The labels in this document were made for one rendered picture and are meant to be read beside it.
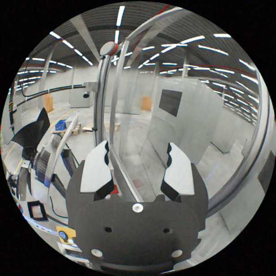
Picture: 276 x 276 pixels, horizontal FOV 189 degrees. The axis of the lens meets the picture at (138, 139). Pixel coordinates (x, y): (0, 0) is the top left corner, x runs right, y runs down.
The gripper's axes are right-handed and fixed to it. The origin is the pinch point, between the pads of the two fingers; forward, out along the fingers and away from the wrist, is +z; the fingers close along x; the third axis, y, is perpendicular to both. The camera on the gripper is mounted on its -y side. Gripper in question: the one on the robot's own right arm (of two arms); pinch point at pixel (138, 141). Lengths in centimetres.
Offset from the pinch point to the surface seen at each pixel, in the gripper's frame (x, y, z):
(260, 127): 17.9, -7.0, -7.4
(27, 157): -68, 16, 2
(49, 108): -712, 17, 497
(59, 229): -33, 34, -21
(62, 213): -114, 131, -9
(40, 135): -72, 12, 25
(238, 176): 16.8, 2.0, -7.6
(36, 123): -44.1, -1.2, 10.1
